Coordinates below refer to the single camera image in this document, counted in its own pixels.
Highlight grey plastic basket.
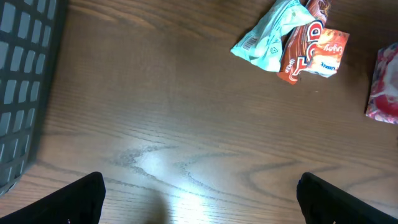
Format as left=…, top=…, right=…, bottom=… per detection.
left=1, top=0, right=68, bottom=195

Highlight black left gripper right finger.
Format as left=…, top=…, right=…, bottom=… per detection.
left=297, top=172, right=397, bottom=224

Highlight purple pantyliner pack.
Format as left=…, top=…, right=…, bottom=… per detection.
left=365, top=43, right=397, bottom=124

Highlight brown orange chocolate bar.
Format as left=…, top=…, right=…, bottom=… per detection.
left=277, top=0, right=332, bottom=85

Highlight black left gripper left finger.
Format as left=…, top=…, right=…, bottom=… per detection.
left=1, top=172, right=106, bottom=224

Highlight mint green wipes pack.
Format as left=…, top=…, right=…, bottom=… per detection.
left=231, top=0, right=315, bottom=72

